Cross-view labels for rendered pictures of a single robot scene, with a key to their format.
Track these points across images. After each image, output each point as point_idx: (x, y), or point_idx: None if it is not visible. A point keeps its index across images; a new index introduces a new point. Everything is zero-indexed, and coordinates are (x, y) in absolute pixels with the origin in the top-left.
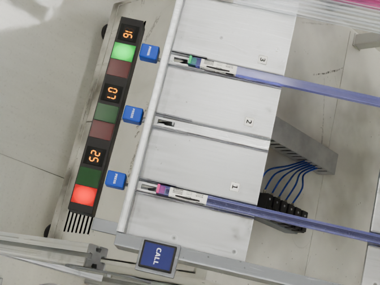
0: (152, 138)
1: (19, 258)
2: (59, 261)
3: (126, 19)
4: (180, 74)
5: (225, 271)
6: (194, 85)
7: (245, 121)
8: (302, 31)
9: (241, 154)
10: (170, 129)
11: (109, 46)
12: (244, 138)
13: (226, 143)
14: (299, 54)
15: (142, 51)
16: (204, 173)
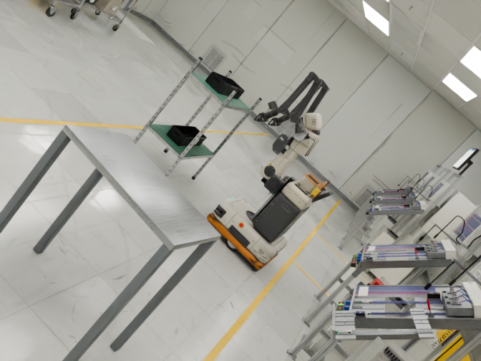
0: (353, 309)
1: None
2: (331, 339)
3: (340, 301)
4: (357, 304)
5: (379, 319)
6: (361, 304)
7: (376, 306)
8: (395, 347)
9: (377, 309)
10: (357, 307)
11: None
12: (377, 308)
13: (373, 309)
14: (396, 351)
15: (346, 301)
16: (368, 311)
